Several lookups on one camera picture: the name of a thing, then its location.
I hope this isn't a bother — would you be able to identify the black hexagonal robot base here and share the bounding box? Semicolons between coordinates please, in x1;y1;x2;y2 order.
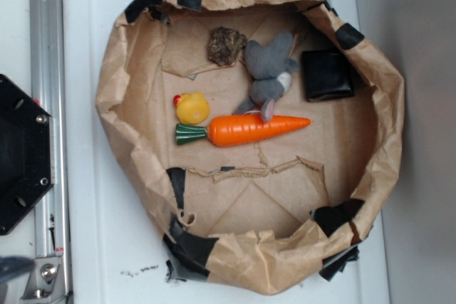
1;75;53;236

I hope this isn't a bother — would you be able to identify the orange plastic toy carrot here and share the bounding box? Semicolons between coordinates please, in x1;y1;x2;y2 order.
175;115;311;147

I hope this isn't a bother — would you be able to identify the yellow rubber duck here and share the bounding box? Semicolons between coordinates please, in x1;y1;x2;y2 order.
173;92;210;125

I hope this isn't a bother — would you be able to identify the grey plush rabbit toy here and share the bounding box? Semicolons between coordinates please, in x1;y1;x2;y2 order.
234;31;299;122

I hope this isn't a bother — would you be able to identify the brown rough rock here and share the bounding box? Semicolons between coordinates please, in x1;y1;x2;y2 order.
208;27;247;66

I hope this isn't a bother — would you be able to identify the brown paper bag tray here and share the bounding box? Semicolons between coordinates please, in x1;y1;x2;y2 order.
95;0;405;295

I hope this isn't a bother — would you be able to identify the black square block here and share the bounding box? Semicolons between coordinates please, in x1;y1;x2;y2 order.
301;50;355;102

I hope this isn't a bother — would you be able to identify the aluminium extrusion rail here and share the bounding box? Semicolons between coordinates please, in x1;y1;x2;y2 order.
30;0;73;303

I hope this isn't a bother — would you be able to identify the metal corner bracket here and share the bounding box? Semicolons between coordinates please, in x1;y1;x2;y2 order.
20;256;66;303

